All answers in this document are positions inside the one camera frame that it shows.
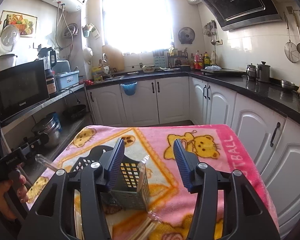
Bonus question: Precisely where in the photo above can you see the chopsticks pair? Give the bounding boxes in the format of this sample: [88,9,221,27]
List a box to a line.
[35,154,58,172]
[128,212,163,240]
[74,190,84,239]
[136,155,149,192]

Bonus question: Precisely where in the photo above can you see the dark green utensil basket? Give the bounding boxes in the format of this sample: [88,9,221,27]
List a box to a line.
[70,144,151,212]

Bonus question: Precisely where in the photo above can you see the person left hand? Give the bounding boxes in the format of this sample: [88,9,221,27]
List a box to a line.
[0,173,30,222]

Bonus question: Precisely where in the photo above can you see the stacked steel pots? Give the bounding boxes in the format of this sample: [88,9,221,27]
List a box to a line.
[32,115,61,148]

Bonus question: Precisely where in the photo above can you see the black microwave oven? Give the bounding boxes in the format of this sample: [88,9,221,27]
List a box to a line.
[0,60,49,122]

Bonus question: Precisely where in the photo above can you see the blue plastic box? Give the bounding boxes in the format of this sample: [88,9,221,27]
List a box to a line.
[55,70,79,90]

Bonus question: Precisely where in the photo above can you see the pink cartoon blanket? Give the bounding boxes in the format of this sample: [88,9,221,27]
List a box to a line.
[18,125,280,239]

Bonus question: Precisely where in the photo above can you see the black blender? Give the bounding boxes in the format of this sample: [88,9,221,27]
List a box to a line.
[38,47,58,98]

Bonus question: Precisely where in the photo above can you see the blue hanging bin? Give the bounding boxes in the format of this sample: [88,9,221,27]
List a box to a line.
[120,81,138,96]

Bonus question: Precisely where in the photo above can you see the wooden cutting board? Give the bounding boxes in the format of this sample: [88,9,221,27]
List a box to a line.
[102,45,125,72]

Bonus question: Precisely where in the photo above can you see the fruit picture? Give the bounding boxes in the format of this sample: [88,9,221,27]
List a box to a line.
[0,10,38,37]

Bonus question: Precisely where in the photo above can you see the steel bowl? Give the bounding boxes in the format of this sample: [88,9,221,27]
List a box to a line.
[281,80,295,91]

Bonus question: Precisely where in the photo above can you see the steel kettle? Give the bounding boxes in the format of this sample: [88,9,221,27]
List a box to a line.
[246,64,257,81]

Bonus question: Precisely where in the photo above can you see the dark metal canister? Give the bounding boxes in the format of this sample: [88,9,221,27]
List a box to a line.
[257,61,270,83]

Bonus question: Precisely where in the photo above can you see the red sauce bottle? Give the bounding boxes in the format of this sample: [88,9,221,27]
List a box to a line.
[194,51,203,70]

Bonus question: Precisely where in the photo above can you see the black range hood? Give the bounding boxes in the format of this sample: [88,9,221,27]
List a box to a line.
[200,0,281,31]

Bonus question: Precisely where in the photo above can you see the wire skimmer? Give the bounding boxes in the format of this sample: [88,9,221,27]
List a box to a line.
[283,12,300,63]

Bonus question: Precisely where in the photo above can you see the wall exhaust fan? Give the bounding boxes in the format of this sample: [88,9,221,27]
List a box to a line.
[178,27,195,44]

